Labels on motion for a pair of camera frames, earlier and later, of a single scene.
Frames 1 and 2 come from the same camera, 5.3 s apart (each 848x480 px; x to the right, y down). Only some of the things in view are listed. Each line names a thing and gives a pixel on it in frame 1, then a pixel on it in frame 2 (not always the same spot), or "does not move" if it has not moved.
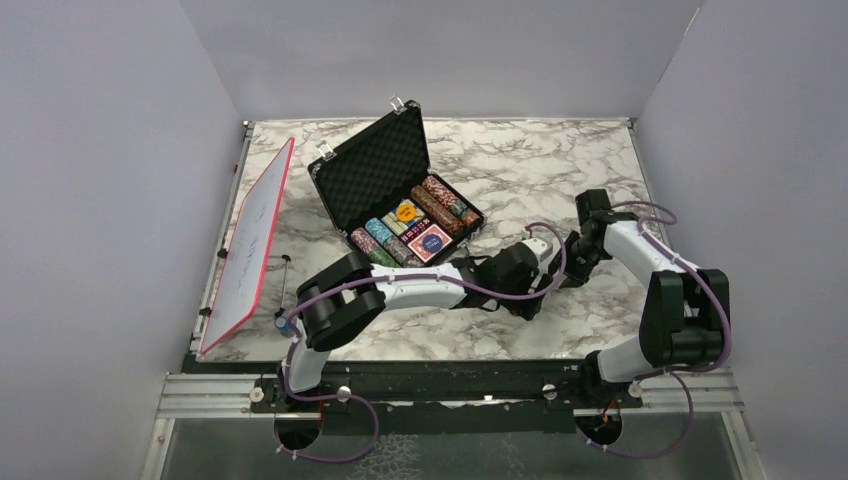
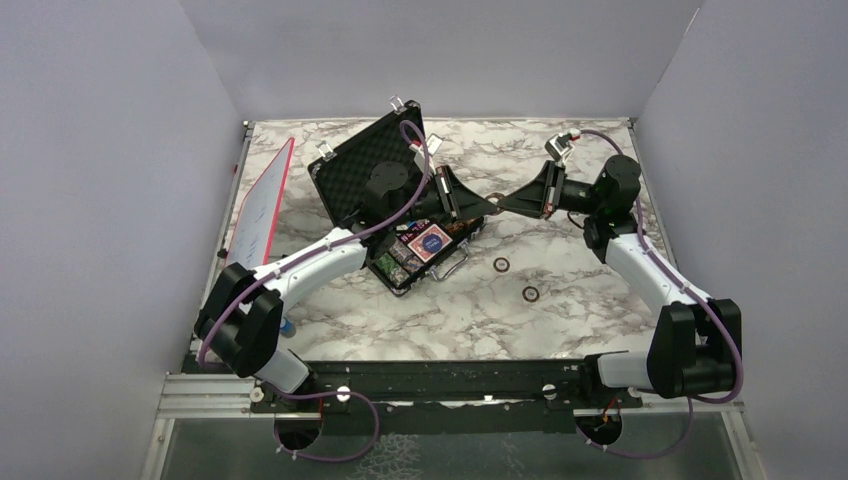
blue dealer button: [432, 242] does not move
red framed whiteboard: [248, 250] does not move
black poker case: [380, 191] does not move
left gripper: [525, 307] → [456, 200]
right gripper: [576, 275] → [541, 196]
